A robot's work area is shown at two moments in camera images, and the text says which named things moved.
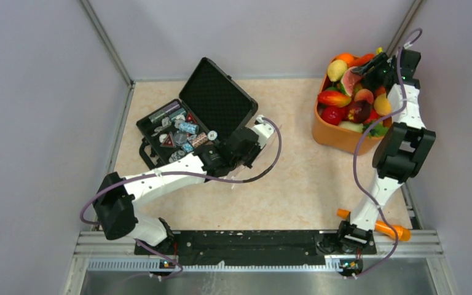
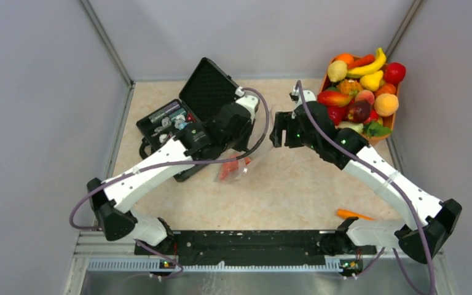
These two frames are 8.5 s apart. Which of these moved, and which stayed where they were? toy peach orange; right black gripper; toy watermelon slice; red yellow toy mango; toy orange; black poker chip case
Moved: right black gripper; toy watermelon slice
Stayed: toy peach orange; toy orange; black poker chip case; red yellow toy mango
